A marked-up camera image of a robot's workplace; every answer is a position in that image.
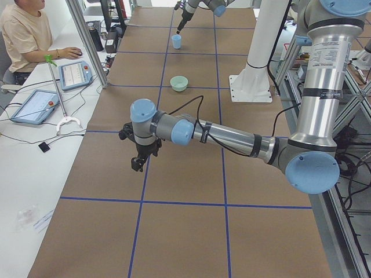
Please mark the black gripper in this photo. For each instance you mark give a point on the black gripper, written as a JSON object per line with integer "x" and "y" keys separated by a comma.
{"x": 144, "y": 150}
{"x": 184, "y": 18}

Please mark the light blue plastic cup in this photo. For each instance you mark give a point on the light blue plastic cup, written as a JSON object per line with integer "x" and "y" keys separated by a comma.
{"x": 176, "y": 41}

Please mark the green bowl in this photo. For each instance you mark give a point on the green bowl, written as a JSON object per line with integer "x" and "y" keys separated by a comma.
{"x": 179, "y": 83}

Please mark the black water bottle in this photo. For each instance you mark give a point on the black water bottle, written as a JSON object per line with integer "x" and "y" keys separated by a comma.
{"x": 95, "y": 37}

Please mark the black box with label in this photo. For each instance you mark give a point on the black box with label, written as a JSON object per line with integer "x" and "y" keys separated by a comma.
{"x": 111, "y": 43}

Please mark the small black square pad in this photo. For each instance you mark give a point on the small black square pad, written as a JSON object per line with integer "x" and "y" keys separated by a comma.
{"x": 44, "y": 147}

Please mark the upper teach pendant tablet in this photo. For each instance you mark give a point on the upper teach pendant tablet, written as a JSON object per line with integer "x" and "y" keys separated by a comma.
{"x": 75, "y": 75}

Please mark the teach pendant tablet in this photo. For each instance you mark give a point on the teach pendant tablet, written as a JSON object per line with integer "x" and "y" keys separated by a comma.
{"x": 75, "y": 75}
{"x": 36, "y": 108}

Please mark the lower teach pendant tablet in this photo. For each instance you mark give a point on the lower teach pendant tablet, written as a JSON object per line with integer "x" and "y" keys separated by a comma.
{"x": 36, "y": 108}

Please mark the clear plastic bag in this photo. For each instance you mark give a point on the clear plastic bag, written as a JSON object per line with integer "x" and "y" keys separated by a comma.
{"x": 26, "y": 217}

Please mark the person in beige shirt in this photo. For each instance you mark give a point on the person in beige shirt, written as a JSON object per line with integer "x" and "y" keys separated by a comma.
{"x": 28, "y": 38}

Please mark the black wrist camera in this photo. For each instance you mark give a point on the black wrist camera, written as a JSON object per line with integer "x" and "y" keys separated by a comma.
{"x": 127, "y": 132}

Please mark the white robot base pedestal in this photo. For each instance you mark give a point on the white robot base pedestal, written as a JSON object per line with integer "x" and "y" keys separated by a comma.
{"x": 252, "y": 85}

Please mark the aluminium frame post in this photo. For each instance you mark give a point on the aluminium frame post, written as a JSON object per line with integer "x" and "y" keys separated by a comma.
{"x": 79, "y": 20}

